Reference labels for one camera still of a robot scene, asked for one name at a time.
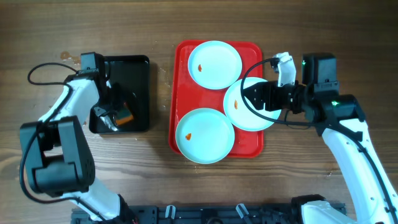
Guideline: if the orange green scrub sponge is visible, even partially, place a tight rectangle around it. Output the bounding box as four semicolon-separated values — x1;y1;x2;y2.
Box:
114;103;134;126

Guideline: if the light blue plate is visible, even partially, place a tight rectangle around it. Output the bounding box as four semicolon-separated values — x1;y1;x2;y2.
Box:
187;40;243;90
223;77;282;131
175;108;235;164

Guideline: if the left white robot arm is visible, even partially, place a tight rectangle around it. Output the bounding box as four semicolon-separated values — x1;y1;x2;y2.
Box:
19;52;138;223

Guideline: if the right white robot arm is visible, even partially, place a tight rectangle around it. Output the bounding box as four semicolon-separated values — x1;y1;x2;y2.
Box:
239;52;397;223

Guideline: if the red plastic tray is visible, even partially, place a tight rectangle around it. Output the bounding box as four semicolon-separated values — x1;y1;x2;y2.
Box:
169;40;264;159

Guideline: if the black plastic basin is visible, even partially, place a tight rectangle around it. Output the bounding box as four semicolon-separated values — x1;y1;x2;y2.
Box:
89;55;150;134

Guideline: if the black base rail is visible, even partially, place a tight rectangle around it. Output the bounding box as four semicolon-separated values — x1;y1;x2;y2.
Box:
70;202;346;224

